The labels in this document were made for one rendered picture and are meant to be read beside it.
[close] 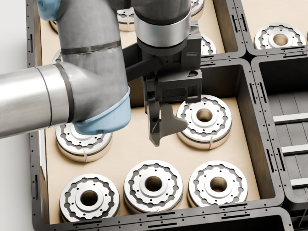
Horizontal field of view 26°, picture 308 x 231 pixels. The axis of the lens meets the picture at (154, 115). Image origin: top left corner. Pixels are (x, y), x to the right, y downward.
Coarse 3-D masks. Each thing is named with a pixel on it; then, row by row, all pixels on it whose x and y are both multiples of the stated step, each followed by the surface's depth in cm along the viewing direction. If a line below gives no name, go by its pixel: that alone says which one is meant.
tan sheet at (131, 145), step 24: (144, 120) 126; (240, 120) 126; (48, 144) 123; (120, 144) 123; (144, 144) 123; (168, 144) 123; (240, 144) 123; (48, 168) 120; (72, 168) 120; (96, 168) 120; (120, 168) 120; (192, 168) 120; (240, 168) 120; (120, 192) 117
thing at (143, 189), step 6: (150, 174) 115; (156, 174) 115; (144, 180) 115; (162, 180) 115; (144, 186) 114; (162, 186) 114; (144, 192) 113; (150, 192) 113; (156, 192) 113; (162, 192) 113
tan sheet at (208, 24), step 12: (204, 0) 143; (204, 12) 141; (48, 24) 139; (204, 24) 139; (216, 24) 139; (48, 36) 137; (132, 36) 137; (216, 36) 137; (48, 48) 135; (216, 48) 135; (48, 60) 134
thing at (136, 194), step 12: (132, 168) 116; (144, 168) 117; (156, 168) 117; (168, 168) 117; (132, 180) 115; (168, 180) 116; (180, 180) 115; (132, 192) 114; (168, 192) 114; (180, 192) 114; (132, 204) 113; (144, 204) 113; (156, 204) 113; (168, 204) 113
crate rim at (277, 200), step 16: (208, 64) 121; (224, 64) 120; (240, 64) 121; (256, 96) 117; (256, 112) 115; (32, 144) 111; (32, 160) 109; (272, 160) 109; (32, 176) 108; (272, 176) 108; (32, 192) 106; (32, 208) 105; (192, 208) 105; (208, 208) 105; (224, 208) 105; (240, 208) 105; (256, 208) 105; (64, 224) 103; (96, 224) 103; (112, 224) 103
